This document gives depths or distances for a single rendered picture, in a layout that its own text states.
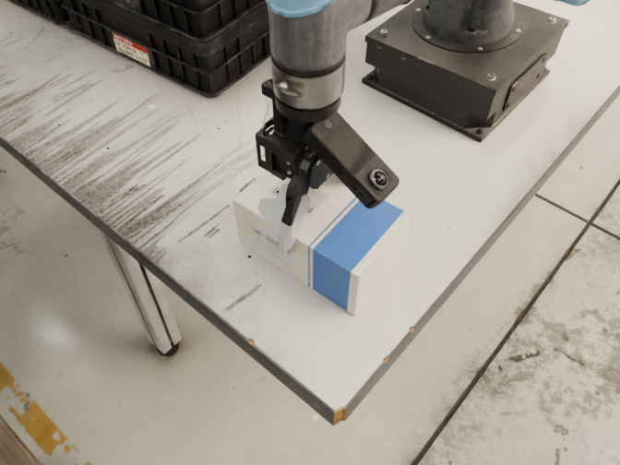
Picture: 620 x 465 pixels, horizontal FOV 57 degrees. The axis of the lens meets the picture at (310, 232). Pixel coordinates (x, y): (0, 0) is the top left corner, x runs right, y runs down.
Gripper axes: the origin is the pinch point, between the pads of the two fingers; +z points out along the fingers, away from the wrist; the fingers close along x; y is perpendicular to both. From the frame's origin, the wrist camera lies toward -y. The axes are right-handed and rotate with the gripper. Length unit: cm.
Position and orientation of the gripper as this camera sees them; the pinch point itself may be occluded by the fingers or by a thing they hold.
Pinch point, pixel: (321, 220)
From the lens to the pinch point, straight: 75.4
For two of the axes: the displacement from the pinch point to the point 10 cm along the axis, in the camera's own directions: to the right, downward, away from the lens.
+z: 0.0, 6.2, 7.8
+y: -7.9, -4.7, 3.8
